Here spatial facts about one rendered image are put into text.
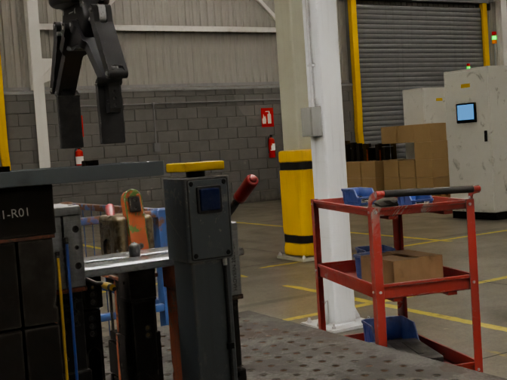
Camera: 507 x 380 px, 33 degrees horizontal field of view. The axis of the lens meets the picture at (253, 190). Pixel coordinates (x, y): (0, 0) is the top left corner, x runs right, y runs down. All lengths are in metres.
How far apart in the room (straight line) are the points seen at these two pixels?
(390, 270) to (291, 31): 5.30
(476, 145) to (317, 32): 6.47
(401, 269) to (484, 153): 8.03
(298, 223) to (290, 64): 1.58
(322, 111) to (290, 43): 3.30
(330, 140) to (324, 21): 0.73
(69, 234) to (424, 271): 2.46
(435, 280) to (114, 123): 2.58
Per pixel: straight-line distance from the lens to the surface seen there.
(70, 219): 1.21
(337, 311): 5.36
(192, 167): 1.12
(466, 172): 11.67
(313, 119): 5.23
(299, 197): 8.40
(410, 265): 3.48
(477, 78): 11.48
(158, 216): 3.41
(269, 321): 2.31
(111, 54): 1.01
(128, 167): 1.04
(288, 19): 8.54
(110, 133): 1.02
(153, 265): 1.39
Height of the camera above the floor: 1.18
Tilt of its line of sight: 3 degrees down
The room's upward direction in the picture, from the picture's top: 4 degrees counter-clockwise
